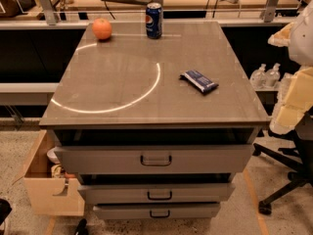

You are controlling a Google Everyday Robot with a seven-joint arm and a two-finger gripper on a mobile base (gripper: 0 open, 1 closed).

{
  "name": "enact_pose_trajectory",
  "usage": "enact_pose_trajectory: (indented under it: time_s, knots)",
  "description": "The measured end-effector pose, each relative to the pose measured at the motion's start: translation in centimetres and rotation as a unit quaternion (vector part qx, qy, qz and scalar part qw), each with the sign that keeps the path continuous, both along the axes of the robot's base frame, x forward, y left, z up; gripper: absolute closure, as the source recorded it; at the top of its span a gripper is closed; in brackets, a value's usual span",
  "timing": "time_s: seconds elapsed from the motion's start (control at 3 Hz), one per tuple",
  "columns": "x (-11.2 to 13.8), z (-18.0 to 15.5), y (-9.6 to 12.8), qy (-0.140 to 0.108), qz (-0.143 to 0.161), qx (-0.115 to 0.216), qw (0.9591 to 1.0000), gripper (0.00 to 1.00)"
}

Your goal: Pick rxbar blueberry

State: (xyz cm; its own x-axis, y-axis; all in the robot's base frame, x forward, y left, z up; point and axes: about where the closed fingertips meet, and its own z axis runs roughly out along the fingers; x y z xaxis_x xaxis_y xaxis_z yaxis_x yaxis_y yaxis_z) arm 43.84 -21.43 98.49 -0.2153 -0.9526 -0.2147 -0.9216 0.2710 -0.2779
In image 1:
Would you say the bottom grey drawer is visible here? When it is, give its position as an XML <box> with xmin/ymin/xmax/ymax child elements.
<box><xmin>93</xmin><ymin>203</ymin><xmax>220</xmax><ymax>219</ymax></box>

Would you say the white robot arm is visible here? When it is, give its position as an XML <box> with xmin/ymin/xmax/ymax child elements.
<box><xmin>268</xmin><ymin>1</ymin><xmax>313</xmax><ymax>134</ymax></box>

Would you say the black office chair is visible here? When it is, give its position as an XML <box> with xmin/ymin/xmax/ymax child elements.
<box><xmin>253</xmin><ymin>110</ymin><xmax>313</xmax><ymax>215</ymax></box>

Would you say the grey drawer cabinet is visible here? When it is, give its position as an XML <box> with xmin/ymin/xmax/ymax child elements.
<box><xmin>38</xmin><ymin>19</ymin><xmax>272</xmax><ymax>221</ymax></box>

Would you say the grey drawer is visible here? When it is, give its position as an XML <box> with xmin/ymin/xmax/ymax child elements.
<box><xmin>78</xmin><ymin>183</ymin><xmax>235</xmax><ymax>204</ymax></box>
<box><xmin>93</xmin><ymin>203</ymin><xmax>220</xmax><ymax>219</ymax></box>
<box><xmin>55</xmin><ymin>145</ymin><xmax>252</xmax><ymax>175</ymax></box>

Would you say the top grey drawer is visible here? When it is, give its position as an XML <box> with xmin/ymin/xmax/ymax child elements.
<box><xmin>55</xmin><ymin>145</ymin><xmax>252</xmax><ymax>175</ymax></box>

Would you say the left clear plastic bottle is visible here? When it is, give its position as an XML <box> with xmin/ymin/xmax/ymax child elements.
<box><xmin>249</xmin><ymin>64</ymin><xmax>266</xmax><ymax>89</ymax></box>

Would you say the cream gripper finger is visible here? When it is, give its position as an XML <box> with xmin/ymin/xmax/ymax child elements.
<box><xmin>276</xmin><ymin>67</ymin><xmax>313</xmax><ymax>128</ymax></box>
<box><xmin>268</xmin><ymin>23</ymin><xmax>293</xmax><ymax>47</ymax></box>

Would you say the cardboard box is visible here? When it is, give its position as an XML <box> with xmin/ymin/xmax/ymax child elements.
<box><xmin>16</xmin><ymin>130</ymin><xmax>85</xmax><ymax>216</ymax></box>

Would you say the middle grey drawer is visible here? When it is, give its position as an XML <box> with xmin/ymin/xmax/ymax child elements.
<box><xmin>78</xmin><ymin>183</ymin><xmax>235</xmax><ymax>204</ymax></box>

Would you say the clear plastic bottle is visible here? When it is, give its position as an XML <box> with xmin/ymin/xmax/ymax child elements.
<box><xmin>249</xmin><ymin>64</ymin><xmax>266</xmax><ymax>89</ymax></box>
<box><xmin>264</xmin><ymin>63</ymin><xmax>281</xmax><ymax>88</ymax></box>

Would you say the orange fruit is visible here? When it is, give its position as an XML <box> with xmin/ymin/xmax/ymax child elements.
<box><xmin>92</xmin><ymin>18</ymin><xmax>112</xmax><ymax>40</ymax></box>

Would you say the blue pepsi can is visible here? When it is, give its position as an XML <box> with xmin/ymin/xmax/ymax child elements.
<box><xmin>146</xmin><ymin>2</ymin><xmax>162</xmax><ymax>39</ymax></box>

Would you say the blue rxbar blueberry bar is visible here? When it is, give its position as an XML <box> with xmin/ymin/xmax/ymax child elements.
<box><xmin>180</xmin><ymin>70</ymin><xmax>218</xmax><ymax>94</ymax></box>

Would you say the right clear plastic bottle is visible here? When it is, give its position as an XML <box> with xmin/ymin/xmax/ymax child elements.
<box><xmin>264</xmin><ymin>63</ymin><xmax>281</xmax><ymax>88</ymax></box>

